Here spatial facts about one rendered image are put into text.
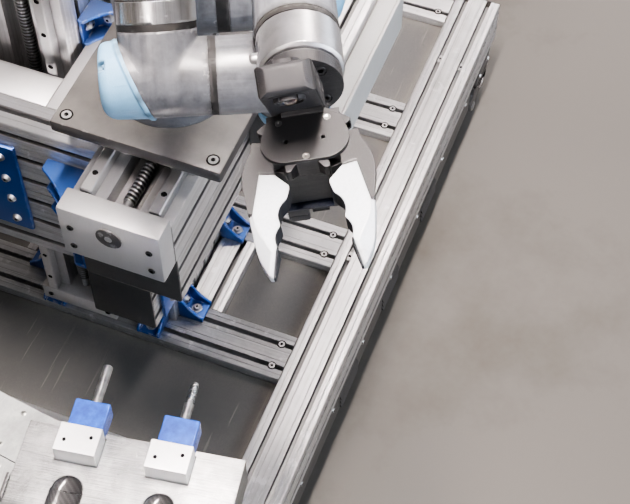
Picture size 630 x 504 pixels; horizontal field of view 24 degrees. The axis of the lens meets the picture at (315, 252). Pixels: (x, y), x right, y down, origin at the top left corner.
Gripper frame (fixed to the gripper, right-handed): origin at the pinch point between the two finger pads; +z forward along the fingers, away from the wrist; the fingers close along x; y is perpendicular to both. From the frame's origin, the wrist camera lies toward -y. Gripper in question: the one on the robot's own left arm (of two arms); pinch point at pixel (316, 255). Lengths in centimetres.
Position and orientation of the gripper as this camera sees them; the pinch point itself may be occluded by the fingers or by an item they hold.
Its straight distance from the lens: 111.1
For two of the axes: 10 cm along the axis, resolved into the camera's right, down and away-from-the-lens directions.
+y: 1.3, 5.6, 8.2
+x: -9.9, 1.4, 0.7
